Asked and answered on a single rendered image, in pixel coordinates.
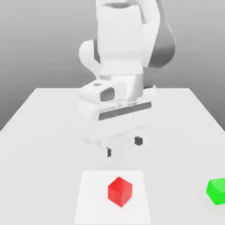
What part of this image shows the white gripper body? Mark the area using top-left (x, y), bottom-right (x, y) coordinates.
top-left (77, 101), bottom-right (154, 144)

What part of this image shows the small red cube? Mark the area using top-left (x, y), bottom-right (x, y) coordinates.
top-left (107, 176), bottom-right (133, 208)

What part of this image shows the small green cube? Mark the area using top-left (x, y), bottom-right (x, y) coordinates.
top-left (206, 178), bottom-right (225, 206)

